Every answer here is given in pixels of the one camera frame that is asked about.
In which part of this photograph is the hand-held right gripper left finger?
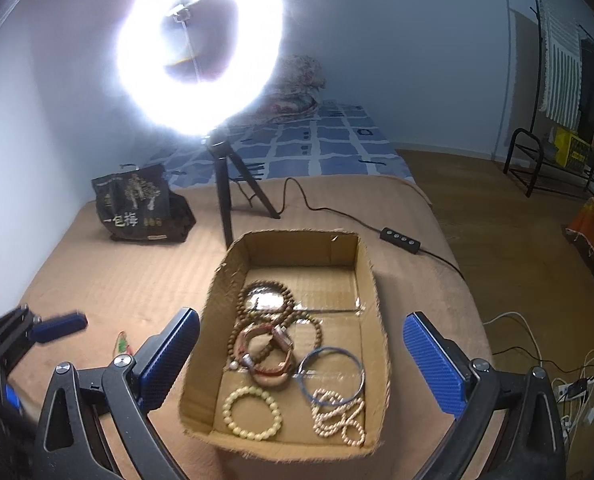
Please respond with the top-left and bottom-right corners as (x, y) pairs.
(32, 306), (201, 480)

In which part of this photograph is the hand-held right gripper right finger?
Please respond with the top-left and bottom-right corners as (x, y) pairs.
(402, 311), (568, 480)

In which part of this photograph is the green pendant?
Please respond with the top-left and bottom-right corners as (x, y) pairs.
(114, 331), (136, 361)

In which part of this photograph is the thin metal bangle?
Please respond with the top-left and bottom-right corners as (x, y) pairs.
(297, 346), (367, 407)

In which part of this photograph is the cream bead bracelet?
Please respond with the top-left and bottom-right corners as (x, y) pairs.
(223, 386), (282, 441)

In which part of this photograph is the long brown wooden bead necklace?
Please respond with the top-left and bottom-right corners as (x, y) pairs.
(227, 281), (324, 366)

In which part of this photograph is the brown bracelet with metal clasp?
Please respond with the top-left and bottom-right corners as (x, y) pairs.
(242, 324), (298, 387)

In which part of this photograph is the cardboard box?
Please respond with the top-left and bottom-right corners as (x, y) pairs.
(178, 230), (393, 461)

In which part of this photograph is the small white bead strand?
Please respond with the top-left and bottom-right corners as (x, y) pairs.
(311, 388), (367, 447)

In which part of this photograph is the brown blanket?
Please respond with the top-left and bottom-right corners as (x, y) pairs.
(7, 175), (493, 480)

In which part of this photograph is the black printed snack bag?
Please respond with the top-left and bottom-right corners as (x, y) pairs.
(91, 164), (198, 243)

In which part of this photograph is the white power strip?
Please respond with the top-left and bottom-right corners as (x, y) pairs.
(552, 377), (590, 401)

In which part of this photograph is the black tripod stand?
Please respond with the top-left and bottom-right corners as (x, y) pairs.
(202, 127), (282, 250)

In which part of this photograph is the blue plaid bed sheet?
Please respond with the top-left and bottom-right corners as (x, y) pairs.
(142, 100), (433, 206)

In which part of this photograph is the black metal clothes rack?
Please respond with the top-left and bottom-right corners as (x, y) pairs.
(503, 0), (594, 198)

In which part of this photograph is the yellow crate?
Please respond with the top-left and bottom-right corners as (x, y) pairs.
(552, 127), (594, 168)

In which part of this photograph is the floral quilt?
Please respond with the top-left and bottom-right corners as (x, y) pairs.
(257, 55), (326, 123)

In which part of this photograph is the striped white towel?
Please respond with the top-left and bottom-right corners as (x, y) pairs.
(537, 0), (585, 128)

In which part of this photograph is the power strip with cables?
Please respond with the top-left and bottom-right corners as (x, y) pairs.
(482, 310), (594, 461)

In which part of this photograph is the black cable with inline remote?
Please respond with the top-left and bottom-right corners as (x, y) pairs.
(232, 177), (465, 278)

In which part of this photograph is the bright ring light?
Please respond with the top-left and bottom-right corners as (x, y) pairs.
(112, 0), (285, 138)

